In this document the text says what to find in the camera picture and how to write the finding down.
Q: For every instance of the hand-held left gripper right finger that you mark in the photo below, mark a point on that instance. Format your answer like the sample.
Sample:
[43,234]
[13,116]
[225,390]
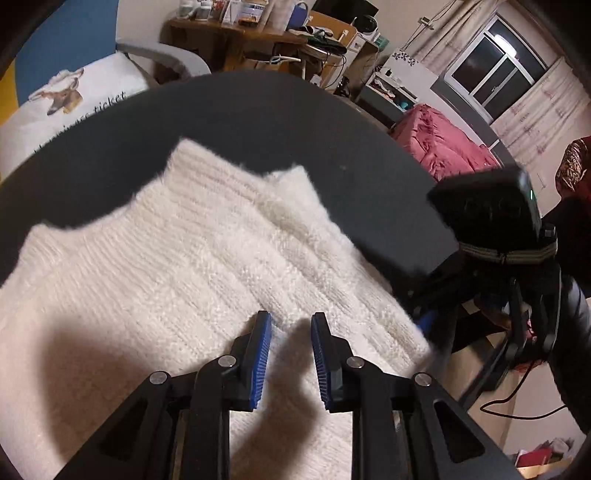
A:
[319,364]

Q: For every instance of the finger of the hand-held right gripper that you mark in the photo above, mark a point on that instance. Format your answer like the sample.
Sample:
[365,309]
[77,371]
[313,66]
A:
[427,321]
[431,288]

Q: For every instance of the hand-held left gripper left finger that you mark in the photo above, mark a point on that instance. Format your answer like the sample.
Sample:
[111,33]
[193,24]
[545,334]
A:
[261,364]

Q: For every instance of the white knit sweater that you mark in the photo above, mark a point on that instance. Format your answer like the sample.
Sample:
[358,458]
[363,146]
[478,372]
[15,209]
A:
[184,277]

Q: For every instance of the person's right forearm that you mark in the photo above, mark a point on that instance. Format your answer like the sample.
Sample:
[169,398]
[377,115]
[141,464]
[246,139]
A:
[575,346]

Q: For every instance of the red quilt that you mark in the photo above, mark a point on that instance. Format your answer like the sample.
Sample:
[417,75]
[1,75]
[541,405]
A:
[443,143]

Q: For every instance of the person's patterned jacket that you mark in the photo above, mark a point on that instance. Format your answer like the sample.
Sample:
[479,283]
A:
[575,170]

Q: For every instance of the beige patterned curtain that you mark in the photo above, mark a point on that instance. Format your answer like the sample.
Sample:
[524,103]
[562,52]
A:
[540,115]
[280,14]
[452,32]

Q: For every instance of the large sliding window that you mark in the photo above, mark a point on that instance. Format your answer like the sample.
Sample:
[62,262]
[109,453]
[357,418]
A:
[489,69]

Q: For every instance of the white low cabinet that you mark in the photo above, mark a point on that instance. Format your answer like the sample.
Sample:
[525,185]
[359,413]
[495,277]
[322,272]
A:
[406,69]

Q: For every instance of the red white box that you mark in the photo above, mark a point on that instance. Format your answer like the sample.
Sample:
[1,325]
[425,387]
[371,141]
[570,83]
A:
[540,457]

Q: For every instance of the small white fan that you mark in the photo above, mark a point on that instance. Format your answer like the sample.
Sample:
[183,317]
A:
[365,26]

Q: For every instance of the wooden back chair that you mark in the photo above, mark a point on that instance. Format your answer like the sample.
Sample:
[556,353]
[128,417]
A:
[332,23]

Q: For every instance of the black flat television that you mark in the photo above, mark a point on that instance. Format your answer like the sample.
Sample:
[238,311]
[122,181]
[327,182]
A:
[341,8]

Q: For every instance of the large clear jar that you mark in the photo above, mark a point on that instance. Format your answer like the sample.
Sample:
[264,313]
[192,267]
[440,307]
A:
[253,10]

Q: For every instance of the wooden desk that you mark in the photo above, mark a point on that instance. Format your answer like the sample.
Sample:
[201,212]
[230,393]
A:
[221,32]

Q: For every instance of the white deer print pillow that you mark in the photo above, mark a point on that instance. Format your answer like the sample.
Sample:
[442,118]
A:
[106,78]

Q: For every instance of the white lidded jar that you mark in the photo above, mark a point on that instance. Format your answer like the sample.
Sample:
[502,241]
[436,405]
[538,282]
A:
[204,10]
[187,8]

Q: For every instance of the grey yellow blue sofa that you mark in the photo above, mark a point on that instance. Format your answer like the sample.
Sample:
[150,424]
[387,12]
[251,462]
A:
[69,37]

